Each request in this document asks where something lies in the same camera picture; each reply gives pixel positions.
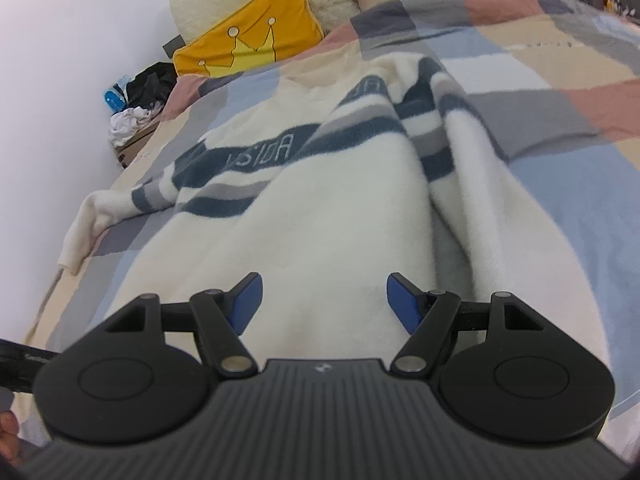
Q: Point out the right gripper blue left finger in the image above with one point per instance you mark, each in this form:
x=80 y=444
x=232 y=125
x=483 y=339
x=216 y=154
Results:
x=220 y=319

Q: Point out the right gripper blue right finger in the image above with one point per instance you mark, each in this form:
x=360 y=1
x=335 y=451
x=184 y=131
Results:
x=428 y=318

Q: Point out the white striped fleece sweater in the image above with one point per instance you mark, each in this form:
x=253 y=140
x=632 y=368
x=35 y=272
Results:
x=352 y=170

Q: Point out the black clothing pile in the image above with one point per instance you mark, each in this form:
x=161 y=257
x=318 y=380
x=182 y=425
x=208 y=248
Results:
x=153 y=85

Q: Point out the brown bedside table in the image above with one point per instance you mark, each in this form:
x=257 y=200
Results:
x=126 y=154

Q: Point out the white crumpled cloth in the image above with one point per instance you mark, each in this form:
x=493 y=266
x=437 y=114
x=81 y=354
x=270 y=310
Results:
x=124 y=125

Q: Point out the blue bottle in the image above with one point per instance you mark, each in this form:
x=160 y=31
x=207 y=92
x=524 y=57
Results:
x=115 y=96

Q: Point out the patchwork plaid bed quilt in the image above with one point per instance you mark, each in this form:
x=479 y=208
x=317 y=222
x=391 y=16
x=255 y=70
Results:
x=555 y=81

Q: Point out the yellow crown cushion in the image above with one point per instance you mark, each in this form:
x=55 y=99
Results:
x=259 y=33

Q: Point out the grey wall socket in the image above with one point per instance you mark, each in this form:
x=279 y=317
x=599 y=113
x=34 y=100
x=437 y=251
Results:
x=173 y=45

